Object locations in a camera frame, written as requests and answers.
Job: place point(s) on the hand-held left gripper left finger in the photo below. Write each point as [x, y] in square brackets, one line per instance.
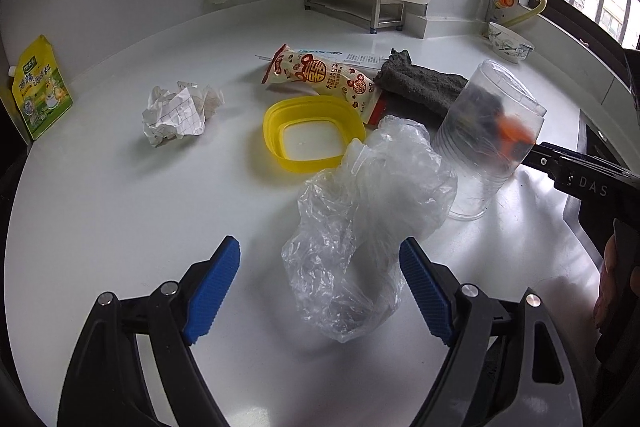
[212, 287]

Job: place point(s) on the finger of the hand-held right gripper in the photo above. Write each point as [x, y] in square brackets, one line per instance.
[545, 159]

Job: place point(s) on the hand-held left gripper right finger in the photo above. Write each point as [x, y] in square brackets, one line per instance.
[425, 292]

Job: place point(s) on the clear plastic cup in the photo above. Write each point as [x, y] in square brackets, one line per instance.
[470, 167]

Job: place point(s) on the clear plastic bag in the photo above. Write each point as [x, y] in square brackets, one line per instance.
[360, 207]

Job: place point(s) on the red and cream snack wrapper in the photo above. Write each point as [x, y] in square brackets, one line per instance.
[320, 74]

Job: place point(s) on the person's right hand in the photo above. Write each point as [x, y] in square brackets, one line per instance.
[606, 267]

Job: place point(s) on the orange plastic piece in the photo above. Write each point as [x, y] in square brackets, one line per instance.
[515, 132]

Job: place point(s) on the patterned ceramic bowl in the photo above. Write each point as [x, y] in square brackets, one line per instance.
[507, 42]

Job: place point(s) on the grey cloth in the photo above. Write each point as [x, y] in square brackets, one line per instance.
[415, 82]

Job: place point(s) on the crumpled white paper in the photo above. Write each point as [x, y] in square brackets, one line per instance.
[172, 114]

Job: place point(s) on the yellow seasoning pouch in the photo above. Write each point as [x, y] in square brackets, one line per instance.
[42, 92]

